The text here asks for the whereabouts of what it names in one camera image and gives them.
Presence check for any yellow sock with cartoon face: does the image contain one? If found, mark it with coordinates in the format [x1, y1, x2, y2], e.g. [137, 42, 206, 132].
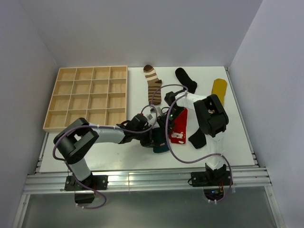
[211, 78, 228, 106]

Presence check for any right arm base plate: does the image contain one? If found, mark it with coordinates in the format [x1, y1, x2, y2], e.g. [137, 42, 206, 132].
[188, 170, 231, 187]

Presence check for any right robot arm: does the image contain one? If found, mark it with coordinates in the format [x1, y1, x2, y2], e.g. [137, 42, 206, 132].
[165, 90, 232, 185]

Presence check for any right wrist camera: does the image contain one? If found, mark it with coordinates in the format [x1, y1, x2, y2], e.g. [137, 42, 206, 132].
[150, 107, 162, 115]

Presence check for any wooden compartment tray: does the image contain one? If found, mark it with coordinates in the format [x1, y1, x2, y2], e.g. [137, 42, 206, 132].
[43, 66, 128, 133]

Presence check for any brown striped sock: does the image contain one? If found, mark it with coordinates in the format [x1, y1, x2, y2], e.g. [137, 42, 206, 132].
[143, 65, 162, 105]

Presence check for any aluminium mounting rail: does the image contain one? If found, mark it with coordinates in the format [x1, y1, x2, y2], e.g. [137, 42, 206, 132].
[23, 166, 272, 194]

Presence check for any plain black sock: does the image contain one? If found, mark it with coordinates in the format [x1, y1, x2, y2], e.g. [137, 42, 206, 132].
[188, 129, 207, 149]

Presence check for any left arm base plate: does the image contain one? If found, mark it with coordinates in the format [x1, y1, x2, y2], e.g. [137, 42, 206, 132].
[64, 175, 108, 191]

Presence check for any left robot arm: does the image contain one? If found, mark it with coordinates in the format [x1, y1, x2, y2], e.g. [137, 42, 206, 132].
[54, 114, 155, 190]

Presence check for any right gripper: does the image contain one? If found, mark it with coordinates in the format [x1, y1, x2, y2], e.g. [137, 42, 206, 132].
[156, 106, 186, 140]

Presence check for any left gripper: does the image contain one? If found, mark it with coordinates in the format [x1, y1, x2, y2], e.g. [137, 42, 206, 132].
[133, 125, 160, 148]

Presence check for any dark teal sock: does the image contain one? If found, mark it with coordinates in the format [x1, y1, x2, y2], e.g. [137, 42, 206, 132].
[152, 127, 169, 154]

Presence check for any black sock with white stripes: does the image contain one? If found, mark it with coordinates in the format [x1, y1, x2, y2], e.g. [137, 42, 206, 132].
[175, 67, 198, 94]

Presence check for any red sock with white bear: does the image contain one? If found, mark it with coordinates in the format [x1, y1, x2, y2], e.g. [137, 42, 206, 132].
[169, 109, 188, 144]

